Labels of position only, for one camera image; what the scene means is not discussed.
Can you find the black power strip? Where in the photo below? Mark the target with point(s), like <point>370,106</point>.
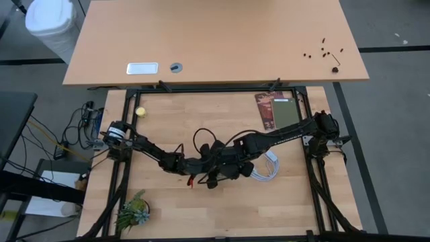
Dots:
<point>89,111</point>

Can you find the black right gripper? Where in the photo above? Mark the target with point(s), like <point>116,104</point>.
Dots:
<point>231,161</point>

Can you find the brown red book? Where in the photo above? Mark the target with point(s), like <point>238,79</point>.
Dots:
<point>263,111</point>

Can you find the black round nut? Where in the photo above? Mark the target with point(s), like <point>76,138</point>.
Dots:
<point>335,70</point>

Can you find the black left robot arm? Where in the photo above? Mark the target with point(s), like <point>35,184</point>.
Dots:
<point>151,148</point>

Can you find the olive green notebook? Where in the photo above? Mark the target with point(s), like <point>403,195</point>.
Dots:
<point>285,113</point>

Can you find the black side desk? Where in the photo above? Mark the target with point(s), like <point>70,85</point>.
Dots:
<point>13,117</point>

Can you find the black aluminium table frame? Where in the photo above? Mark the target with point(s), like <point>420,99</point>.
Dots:
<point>218,90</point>

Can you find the green succulent plant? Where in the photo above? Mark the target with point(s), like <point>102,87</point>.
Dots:
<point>134,211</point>

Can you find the white trash bin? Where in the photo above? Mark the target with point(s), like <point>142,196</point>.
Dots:
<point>50,23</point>

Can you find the yellow candle glass jar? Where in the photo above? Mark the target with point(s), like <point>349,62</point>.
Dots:
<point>140,112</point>

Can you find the black frame clamp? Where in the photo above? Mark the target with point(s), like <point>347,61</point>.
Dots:
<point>164,86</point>
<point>274,84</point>

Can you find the white box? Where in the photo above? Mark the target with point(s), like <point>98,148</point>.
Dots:
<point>50,205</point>

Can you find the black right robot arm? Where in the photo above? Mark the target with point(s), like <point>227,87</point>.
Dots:
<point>285,136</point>

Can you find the black power adapter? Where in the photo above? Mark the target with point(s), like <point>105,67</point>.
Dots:
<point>59,154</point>

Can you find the light wooden desk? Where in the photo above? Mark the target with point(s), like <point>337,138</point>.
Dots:
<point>215,40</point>

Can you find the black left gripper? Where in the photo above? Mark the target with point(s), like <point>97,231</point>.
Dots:
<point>196,165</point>

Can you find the black allen key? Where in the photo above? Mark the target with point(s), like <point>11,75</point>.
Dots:
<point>336,60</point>

